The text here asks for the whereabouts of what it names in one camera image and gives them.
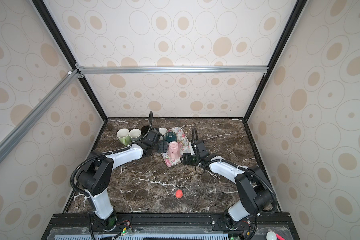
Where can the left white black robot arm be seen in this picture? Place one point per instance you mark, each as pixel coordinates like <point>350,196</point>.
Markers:
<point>92,177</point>

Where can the dark green ceramic mug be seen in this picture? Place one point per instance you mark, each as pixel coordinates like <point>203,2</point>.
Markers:
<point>171,137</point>

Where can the black ceramic mug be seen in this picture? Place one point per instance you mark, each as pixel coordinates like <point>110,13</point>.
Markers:
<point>145,129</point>

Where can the pink ceramic mug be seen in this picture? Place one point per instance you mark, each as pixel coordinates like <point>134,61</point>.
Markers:
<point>174,151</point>

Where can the floral rectangular tray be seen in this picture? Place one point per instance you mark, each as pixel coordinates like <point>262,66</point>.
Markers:
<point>184,143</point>

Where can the small red toy fruit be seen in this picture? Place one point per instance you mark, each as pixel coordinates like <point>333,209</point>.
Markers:
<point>179,194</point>

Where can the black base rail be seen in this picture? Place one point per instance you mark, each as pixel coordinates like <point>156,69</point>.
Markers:
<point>169,226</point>

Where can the grey ceramic mug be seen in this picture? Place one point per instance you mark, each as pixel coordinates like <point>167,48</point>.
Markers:
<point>135,135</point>

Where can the light green ceramic mug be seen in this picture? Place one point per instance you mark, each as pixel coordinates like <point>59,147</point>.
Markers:
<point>123,136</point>

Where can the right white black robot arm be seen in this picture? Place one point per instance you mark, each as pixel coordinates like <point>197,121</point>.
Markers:
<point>255,191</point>

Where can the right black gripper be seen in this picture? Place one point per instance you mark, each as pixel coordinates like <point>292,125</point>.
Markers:
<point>186,158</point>

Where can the diagonal aluminium frame bar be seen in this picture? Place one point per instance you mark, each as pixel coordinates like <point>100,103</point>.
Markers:
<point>14,137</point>

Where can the white ceramic mug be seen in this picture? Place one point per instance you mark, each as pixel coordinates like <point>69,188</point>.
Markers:
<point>163,131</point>

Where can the horizontal aluminium frame bar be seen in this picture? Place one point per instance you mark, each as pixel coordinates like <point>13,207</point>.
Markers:
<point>173,70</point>

